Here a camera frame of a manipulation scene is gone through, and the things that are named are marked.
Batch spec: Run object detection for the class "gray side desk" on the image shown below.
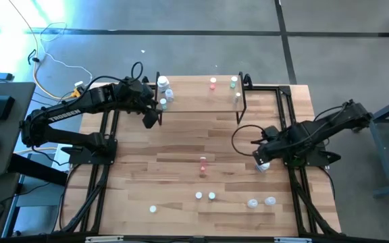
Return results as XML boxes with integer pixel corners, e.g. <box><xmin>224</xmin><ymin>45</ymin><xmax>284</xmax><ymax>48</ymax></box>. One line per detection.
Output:
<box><xmin>0</xmin><ymin>82</ymin><xmax>36</xmax><ymax>178</ymax></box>

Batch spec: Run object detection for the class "silver aluminium bracket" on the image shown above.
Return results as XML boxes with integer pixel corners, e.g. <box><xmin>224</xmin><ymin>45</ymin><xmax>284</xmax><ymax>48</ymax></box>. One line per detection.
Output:
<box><xmin>274</xmin><ymin>236</ymin><xmax>313</xmax><ymax>243</ymax></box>
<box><xmin>84</xmin><ymin>236</ymin><xmax>124</xmax><ymax>243</ymax></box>

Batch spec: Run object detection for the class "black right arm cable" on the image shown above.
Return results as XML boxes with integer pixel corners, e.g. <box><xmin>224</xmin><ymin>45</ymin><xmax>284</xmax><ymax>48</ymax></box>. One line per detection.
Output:
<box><xmin>231</xmin><ymin>124</ymin><xmax>267</xmax><ymax>157</ymax></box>

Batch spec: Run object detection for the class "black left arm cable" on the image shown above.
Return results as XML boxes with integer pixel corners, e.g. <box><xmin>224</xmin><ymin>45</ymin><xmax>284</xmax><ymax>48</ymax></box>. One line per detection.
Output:
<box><xmin>78</xmin><ymin>61</ymin><xmax>145</xmax><ymax>99</ymax></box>

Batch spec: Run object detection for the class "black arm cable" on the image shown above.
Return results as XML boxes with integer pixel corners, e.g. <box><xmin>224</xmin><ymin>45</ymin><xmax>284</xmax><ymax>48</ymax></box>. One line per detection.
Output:
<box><xmin>78</xmin><ymin>61</ymin><xmax>145</xmax><ymax>99</ymax></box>
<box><xmin>231</xmin><ymin>124</ymin><xmax>267</xmax><ymax>157</ymax></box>

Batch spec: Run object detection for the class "large white supplement bottle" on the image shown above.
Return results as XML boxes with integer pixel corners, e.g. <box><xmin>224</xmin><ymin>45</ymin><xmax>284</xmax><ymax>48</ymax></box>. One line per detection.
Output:
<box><xmin>157</xmin><ymin>76</ymin><xmax>171</xmax><ymax>92</ymax></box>
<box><xmin>255</xmin><ymin>161</ymin><xmax>271</xmax><ymax>173</ymax></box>

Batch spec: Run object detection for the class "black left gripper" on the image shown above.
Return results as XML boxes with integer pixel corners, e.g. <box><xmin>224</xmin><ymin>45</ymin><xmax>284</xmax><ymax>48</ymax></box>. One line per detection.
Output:
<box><xmin>123</xmin><ymin>80</ymin><xmax>161</xmax><ymax>111</ymax></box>

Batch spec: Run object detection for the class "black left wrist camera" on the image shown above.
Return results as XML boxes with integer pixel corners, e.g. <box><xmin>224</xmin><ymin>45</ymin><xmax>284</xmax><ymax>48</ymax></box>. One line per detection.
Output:
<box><xmin>142</xmin><ymin>109</ymin><xmax>160</xmax><ymax>130</ymax></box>

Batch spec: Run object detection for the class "yellow floor cable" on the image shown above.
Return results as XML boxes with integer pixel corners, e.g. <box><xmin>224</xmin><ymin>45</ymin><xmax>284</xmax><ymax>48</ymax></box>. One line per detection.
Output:
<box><xmin>7</xmin><ymin>0</ymin><xmax>80</xmax><ymax>101</ymax></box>

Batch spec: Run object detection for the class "black desk support beam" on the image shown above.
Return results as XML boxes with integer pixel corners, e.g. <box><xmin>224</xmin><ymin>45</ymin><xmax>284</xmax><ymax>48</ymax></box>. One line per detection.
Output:
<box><xmin>8</xmin><ymin>153</ymin><xmax>69</xmax><ymax>186</ymax></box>

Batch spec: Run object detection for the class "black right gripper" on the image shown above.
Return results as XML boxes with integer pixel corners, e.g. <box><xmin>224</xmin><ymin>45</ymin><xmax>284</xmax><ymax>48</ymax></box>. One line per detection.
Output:
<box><xmin>252</xmin><ymin>126</ymin><xmax>295</xmax><ymax>165</ymax></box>

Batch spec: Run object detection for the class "black metal rig frame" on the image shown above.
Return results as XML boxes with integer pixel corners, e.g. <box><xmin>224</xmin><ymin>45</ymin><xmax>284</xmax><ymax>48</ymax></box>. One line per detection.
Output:
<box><xmin>54</xmin><ymin>80</ymin><xmax>342</xmax><ymax>237</ymax></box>

